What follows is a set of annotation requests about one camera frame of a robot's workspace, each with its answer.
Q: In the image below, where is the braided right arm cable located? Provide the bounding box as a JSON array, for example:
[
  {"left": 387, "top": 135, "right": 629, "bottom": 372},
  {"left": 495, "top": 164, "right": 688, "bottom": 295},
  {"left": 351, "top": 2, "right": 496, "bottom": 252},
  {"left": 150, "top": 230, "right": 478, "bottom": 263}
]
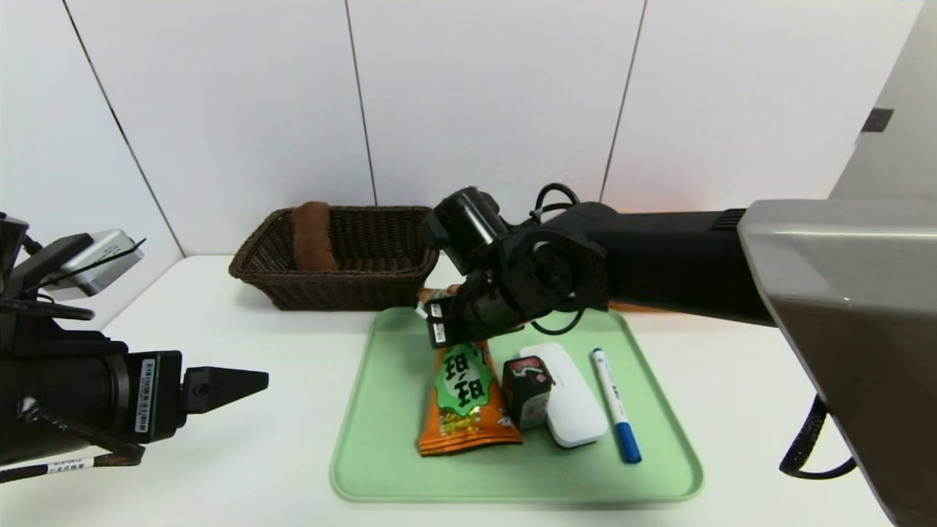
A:
[{"left": 778, "top": 395, "right": 857, "bottom": 480}]

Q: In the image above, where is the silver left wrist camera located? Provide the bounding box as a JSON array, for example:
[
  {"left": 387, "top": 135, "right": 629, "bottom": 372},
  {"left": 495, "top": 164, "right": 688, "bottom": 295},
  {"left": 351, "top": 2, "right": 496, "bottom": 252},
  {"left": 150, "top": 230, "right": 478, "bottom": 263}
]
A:
[{"left": 40, "top": 229, "right": 145, "bottom": 302}]

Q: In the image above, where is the orange snack bag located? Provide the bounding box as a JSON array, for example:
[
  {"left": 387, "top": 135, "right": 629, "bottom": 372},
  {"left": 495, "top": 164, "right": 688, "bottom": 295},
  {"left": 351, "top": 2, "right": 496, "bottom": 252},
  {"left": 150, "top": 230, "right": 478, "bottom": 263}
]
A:
[{"left": 416, "top": 285, "right": 524, "bottom": 457}]

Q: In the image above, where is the brown towel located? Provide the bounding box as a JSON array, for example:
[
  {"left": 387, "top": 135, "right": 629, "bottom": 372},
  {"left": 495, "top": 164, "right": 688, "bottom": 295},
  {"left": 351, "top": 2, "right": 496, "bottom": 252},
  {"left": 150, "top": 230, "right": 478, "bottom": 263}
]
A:
[{"left": 291, "top": 201, "right": 340, "bottom": 272}]

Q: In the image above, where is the blue and white marker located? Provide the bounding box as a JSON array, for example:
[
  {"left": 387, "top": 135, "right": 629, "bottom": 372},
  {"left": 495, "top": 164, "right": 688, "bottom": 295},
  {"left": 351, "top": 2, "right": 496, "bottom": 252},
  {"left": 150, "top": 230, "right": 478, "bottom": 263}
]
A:
[{"left": 590, "top": 348, "right": 643, "bottom": 464}]

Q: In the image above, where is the green plastic tray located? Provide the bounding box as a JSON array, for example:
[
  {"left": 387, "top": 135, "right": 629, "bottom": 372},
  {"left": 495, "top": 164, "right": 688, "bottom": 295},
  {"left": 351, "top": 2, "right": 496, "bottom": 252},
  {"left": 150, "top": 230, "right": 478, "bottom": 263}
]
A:
[{"left": 329, "top": 306, "right": 705, "bottom": 504}]

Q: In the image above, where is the dark brown wicker basket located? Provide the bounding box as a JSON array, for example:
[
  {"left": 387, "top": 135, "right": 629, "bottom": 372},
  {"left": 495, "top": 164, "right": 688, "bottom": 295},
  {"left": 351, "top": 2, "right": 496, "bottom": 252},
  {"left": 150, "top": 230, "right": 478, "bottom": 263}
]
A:
[{"left": 228, "top": 206, "right": 440, "bottom": 311}]

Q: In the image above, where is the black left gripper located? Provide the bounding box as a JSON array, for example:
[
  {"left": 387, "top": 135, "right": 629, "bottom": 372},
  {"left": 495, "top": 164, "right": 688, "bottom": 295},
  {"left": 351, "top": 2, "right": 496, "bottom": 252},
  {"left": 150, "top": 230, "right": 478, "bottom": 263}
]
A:
[{"left": 0, "top": 350, "right": 269, "bottom": 466}]

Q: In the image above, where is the white rectangular case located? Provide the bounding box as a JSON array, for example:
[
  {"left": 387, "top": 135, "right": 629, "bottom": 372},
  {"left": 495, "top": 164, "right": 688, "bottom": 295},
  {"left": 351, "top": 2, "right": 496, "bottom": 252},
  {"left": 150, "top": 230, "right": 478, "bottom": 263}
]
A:
[{"left": 518, "top": 342, "right": 610, "bottom": 449}]

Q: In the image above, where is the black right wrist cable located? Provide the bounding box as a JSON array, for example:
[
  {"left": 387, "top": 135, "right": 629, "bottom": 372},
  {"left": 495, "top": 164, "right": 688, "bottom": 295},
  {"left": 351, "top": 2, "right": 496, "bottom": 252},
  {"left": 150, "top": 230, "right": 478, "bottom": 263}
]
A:
[{"left": 527, "top": 183, "right": 586, "bottom": 337}]

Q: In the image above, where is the orange wicker basket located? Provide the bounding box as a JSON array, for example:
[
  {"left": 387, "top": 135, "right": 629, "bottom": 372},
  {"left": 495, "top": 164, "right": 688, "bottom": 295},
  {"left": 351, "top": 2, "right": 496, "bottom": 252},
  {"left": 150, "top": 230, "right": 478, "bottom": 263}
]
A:
[{"left": 606, "top": 299, "right": 678, "bottom": 314}]

